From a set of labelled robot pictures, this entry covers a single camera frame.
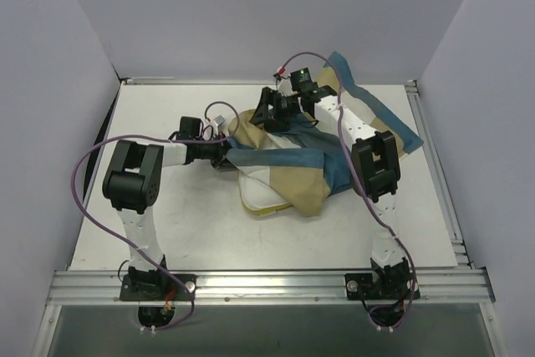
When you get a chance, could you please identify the cream pillow with yellow edge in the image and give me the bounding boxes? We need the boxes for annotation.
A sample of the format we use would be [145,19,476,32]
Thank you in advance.
[237,166,292,217]

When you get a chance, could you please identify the blue tan white checked pillowcase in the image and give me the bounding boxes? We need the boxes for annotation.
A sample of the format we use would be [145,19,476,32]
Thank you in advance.
[227,52,423,217]

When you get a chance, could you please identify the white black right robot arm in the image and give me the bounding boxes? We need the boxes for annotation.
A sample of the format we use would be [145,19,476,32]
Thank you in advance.
[250,68,410,298]

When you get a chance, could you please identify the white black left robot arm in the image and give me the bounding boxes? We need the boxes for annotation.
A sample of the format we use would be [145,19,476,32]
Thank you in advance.
[102,115,230,299]

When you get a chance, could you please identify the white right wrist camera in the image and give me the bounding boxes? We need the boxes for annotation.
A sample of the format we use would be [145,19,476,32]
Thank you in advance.
[274,74,295,96]

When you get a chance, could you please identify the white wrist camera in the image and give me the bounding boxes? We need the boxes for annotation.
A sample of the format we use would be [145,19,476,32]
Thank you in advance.
[211,115,226,130]
[274,74,295,96]

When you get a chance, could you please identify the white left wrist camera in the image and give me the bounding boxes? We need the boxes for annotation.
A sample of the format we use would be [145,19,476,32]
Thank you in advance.
[211,115,226,130]

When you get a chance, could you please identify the aluminium back frame rail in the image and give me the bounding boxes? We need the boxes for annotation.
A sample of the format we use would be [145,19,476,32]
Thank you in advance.
[120,75,419,87]

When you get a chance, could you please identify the aluminium frame rail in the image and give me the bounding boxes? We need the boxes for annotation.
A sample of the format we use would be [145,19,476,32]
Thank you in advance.
[120,75,419,87]
[46,268,495,306]

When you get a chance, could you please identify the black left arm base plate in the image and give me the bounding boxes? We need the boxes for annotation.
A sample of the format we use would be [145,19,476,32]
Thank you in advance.
[119,269,196,302]

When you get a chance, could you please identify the aluminium front frame rail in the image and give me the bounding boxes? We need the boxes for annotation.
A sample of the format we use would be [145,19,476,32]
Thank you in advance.
[46,268,495,306]

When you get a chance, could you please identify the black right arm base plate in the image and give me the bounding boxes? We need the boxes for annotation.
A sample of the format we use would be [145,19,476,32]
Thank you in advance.
[344,271,412,302]

